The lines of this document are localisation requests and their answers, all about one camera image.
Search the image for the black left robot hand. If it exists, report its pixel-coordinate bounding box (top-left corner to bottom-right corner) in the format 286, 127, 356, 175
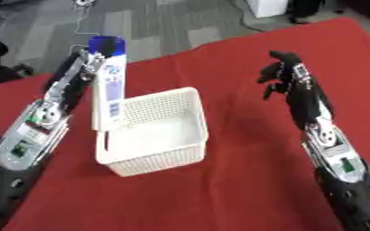
42, 50, 109, 116

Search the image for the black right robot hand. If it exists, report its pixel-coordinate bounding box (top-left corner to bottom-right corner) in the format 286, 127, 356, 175
255, 50, 337, 132

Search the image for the white bottle with blue cap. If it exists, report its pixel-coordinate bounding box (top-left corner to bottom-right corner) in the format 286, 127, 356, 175
88, 35, 128, 132

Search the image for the white box on floor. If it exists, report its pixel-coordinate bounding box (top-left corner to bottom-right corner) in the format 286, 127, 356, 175
243, 0, 291, 19

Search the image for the white perforated plastic basket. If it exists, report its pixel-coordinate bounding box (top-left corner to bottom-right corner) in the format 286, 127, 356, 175
93, 86, 210, 178

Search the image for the white cable on floor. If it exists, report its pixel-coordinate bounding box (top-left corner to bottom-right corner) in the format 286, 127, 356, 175
66, 0, 98, 55

